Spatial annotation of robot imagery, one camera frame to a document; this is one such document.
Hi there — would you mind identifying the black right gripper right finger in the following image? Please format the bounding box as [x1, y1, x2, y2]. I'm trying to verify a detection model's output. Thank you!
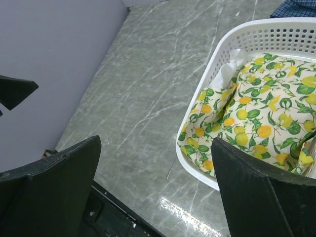
[211, 138, 316, 237]

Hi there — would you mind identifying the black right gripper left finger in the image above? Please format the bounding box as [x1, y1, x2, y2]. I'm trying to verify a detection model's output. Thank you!
[0, 136, 102, 237]

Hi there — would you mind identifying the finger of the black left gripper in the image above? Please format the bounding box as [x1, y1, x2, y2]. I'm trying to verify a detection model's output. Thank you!
[0, 76, 39, 111]

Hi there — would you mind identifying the lemon print cloth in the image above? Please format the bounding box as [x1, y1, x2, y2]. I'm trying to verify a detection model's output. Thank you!
[177, 53, 316, 176]

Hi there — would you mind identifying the white plastic basket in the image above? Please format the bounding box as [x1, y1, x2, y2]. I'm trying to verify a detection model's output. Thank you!
[176, 17, 316, 189]

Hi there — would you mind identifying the blue checked cloth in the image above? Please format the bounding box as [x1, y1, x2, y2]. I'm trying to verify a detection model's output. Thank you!
[270, 0, 316, 18]

